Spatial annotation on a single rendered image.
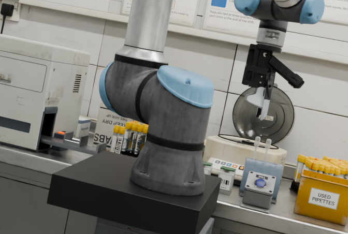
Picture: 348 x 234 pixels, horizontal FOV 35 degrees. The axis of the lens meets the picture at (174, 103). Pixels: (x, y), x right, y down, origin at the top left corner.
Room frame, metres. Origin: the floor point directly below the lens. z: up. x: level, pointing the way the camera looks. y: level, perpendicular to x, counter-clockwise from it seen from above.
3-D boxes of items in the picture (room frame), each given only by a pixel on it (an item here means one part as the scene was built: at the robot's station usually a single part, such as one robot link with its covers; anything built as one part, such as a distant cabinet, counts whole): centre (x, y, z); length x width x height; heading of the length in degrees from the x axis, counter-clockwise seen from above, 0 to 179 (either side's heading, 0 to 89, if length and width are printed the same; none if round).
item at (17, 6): (2.22, 0.72, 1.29); 0.09 x 0.01 x 0.09; 78
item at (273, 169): (1.49, -0.27, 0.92); 0.10 x 0.07 x 0.10; 85
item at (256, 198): (1.39, -0.26, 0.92); 0.13 x 0.07 x 0.08; 168
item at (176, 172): (1.10, -0.02, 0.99); 0.15 x 0.15 x 0.10
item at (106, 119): (1.88, 0.09, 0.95); 0.29 x 0.25 x 0.15; 168
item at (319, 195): (1.43, -0.43, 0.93); 0.13 x 0.13 x 0.10; 76
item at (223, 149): (1.75, -0.25, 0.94); 0.30 x 0.24 x 0.12; 159
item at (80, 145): (1.52, 0.27, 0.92); 0.21 x 0.07 x 0.05; 78
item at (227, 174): (1.47, -0.18, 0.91); 0.05 x 0.04 x 0.07; 168
